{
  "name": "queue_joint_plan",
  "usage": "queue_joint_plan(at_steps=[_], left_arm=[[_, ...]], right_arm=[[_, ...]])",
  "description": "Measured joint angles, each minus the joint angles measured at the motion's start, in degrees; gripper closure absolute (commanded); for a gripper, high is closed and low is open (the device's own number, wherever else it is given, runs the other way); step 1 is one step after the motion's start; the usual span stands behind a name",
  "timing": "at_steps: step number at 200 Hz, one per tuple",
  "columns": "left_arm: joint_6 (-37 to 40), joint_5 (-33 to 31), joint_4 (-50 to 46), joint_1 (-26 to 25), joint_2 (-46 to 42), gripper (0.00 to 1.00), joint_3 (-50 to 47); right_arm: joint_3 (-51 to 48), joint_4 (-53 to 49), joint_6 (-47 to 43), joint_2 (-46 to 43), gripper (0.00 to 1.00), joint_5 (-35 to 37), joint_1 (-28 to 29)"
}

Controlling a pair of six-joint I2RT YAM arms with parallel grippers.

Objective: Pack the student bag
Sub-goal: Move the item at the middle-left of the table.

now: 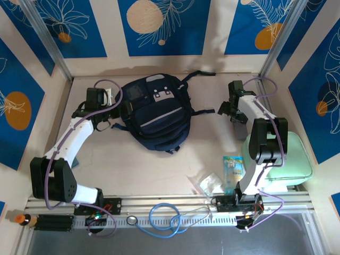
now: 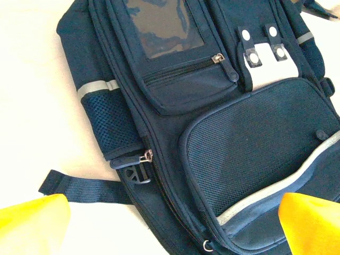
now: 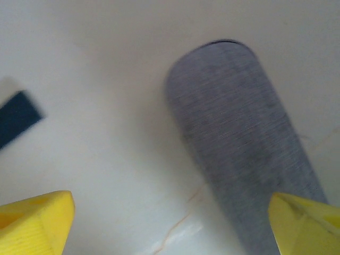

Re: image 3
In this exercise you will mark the grey purple pencil case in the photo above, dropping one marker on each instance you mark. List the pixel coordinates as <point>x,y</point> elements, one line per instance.
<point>239,132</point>

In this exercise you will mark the navy blue backpack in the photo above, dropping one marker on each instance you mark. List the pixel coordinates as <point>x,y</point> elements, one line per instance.
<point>18,119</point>

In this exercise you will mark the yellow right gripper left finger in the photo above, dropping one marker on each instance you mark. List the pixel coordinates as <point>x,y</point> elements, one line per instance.
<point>34,225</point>

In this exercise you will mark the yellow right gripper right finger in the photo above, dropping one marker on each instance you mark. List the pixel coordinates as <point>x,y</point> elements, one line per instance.
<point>308,228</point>

